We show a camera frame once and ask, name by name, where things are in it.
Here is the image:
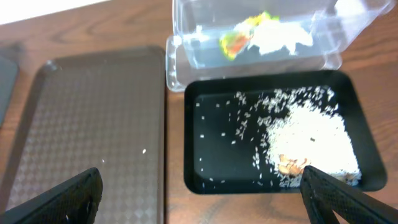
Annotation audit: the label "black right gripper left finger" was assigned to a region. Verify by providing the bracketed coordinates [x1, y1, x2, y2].
[1, 167, 103, 224]

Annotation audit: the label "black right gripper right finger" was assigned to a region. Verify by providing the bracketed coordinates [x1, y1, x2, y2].
[300, 166, 397, 224]

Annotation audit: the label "rice food scraps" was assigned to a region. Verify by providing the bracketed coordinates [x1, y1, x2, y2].
[194, 86, 363, 189]

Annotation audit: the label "white paper napkin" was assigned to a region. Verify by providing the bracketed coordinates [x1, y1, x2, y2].
[247, 21, 313, 55]

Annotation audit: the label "green snack wrapper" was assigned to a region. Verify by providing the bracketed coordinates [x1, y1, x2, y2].
[218, 11, 279, 61]

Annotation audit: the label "black waste tray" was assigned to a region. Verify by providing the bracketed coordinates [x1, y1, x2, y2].
[183, 70, 387, 195]

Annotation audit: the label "grey plastic dishwasher rack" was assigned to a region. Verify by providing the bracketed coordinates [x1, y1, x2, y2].
[1, 44, 19, 126]

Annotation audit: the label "clear plastic waste bin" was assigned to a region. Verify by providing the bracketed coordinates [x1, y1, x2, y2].
[166, 0, 397, 92]

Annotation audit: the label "dark brown serving tray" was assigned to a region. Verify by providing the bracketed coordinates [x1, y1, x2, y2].
[1, 46, 165, 223]

